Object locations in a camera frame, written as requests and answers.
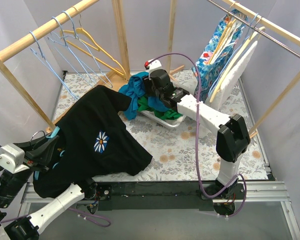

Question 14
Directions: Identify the teal plastic hanger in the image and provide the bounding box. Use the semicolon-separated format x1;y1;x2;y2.
27;126;65;181

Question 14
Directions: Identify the teal t shirt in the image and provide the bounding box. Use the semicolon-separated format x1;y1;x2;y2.
118;71;168;121

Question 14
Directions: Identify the bright green t shirt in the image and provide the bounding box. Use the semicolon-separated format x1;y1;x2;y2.
137;95;183;120

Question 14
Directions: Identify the black t shirt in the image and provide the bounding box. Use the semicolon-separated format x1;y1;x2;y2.
33;85;153;198

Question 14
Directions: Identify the white t shirt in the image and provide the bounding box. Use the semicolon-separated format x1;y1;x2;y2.
140;110;186;129

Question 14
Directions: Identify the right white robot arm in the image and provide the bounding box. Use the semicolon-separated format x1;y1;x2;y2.
142;69;251;199

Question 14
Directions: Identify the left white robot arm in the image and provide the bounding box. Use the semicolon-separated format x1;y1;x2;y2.
0;136;97;240

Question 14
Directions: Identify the cream wooden hanger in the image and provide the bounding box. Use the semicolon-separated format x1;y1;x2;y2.
208;30;259;103

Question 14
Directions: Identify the white plastic laundry basket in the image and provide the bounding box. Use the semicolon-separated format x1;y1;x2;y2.
139;69;197;129

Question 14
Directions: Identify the wooden clothes rack left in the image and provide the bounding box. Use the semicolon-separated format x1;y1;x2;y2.
0;0;131;130

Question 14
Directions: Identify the wooden clothes rack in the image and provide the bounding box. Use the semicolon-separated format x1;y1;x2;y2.
0;0;131;130
173;0;300;146

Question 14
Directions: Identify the blue floral garment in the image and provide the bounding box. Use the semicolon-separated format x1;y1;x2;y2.
192;9;248;102

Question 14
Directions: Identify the white fleece garment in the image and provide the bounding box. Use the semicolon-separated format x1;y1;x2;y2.
205;40;258;110

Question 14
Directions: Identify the metal hanging rod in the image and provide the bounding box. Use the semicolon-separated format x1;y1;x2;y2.
208;0;300;59

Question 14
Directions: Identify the wooden clothes rack right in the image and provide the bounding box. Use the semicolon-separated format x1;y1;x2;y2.
173;0;300;146

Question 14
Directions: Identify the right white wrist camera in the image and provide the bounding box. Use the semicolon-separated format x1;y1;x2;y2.
144;59;162;75

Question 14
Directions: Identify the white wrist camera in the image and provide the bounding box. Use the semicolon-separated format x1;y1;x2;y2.
0;143;29;174
144;59;162;75

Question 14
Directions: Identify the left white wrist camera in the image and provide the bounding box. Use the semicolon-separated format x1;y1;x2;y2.
0;143;29;174

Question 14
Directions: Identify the blue wire hanger right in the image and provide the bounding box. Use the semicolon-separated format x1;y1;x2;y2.
239;12;262;51

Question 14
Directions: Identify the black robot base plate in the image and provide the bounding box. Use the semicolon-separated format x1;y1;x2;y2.
67;180;246;210

